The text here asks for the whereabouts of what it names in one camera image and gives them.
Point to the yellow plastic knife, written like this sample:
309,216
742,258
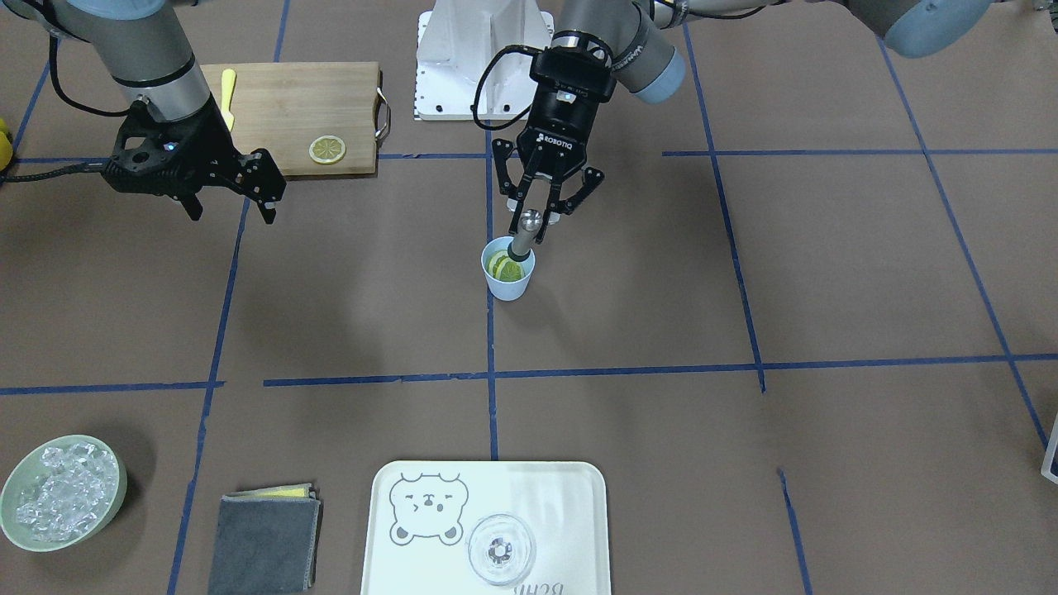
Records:
229,77

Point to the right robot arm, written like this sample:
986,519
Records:
144,48

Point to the lemon slice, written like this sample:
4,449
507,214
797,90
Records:
327,150
504,268

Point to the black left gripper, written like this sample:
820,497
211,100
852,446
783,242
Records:
560,132

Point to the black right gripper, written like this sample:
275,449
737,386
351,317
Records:
208,142

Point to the clear wine glass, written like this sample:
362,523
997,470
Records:
501,549

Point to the green bowl of ice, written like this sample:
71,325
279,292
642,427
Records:
62,493

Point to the blue paper cup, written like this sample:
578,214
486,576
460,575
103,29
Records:
506,291

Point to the cream bear serving tray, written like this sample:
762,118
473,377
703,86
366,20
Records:
421,515

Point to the yellow lemon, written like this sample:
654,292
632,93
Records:
6,146

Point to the folded grey yellow cloth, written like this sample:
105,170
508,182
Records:
266,541

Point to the wooden cutting board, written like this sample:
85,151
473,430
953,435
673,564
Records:
284,107

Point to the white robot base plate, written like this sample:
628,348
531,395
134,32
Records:
457,40

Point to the steel muddler black tip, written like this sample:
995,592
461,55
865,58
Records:
527,226

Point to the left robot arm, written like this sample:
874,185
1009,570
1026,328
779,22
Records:
597,47

